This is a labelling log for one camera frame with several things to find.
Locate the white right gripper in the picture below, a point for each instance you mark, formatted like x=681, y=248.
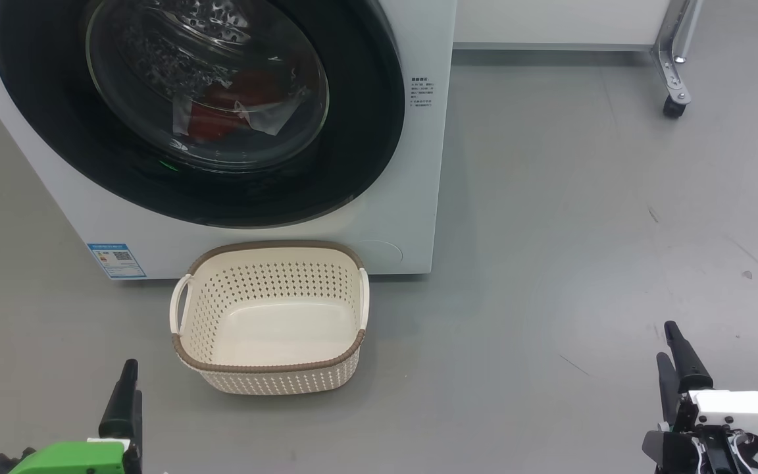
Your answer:
x=741, y=411

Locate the white partition panel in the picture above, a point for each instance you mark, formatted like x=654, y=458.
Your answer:
x=550, y=20

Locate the red and white jersey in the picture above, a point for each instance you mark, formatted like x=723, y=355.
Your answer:
x=241, y=99

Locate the blue energy label sticker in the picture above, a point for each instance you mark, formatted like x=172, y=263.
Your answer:
x=116, y=260

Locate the cream perforated laundry basket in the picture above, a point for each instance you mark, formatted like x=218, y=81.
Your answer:
x=274, y=329

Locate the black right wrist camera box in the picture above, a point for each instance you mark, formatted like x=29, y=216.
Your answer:
x=672, y=454

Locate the grey metal partition foot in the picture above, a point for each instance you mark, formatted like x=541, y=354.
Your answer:
x=672, y=72

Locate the black round glass washer door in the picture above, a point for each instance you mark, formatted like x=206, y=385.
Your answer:
x=37, y=99

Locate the white front-load washing machine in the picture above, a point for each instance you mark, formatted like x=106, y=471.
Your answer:
x=385, y=197

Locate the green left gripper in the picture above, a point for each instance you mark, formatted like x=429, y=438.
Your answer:
x=70, y=459

